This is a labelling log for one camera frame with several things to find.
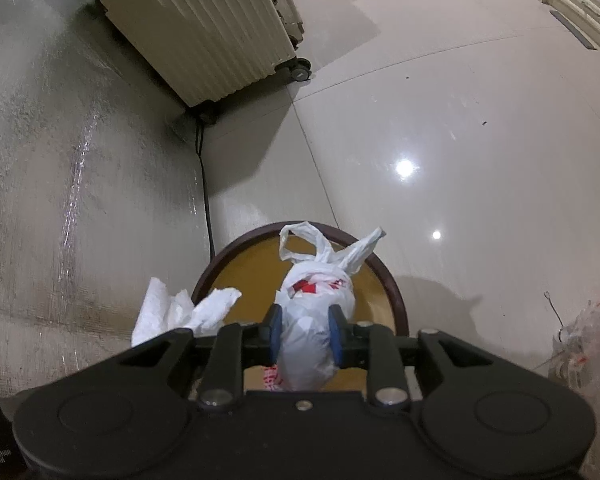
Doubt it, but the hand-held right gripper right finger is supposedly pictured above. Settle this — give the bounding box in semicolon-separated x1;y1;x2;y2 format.
328;305;502;410

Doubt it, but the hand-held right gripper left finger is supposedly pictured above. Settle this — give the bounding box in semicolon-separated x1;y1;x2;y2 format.
116;305;284;413

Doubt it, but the white plastic bag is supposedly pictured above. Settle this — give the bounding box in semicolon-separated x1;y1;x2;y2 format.
262;222;387;393

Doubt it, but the white paper tissue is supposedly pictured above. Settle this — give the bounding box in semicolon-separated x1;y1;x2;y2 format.
130;276;243;348

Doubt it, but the clear plastic bag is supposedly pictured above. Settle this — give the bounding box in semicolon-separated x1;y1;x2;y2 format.
552;299;600;411

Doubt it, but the round wooden stool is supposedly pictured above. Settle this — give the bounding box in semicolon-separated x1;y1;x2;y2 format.
191;222;410;392

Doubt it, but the cream ribbed suitcase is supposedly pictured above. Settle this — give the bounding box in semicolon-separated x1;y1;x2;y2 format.
95;0;313;124

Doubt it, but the black cable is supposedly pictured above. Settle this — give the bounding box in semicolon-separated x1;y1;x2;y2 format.
194;117;219;262

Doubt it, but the thin metal wire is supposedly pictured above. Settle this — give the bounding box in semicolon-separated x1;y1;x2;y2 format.
543;291;567;332

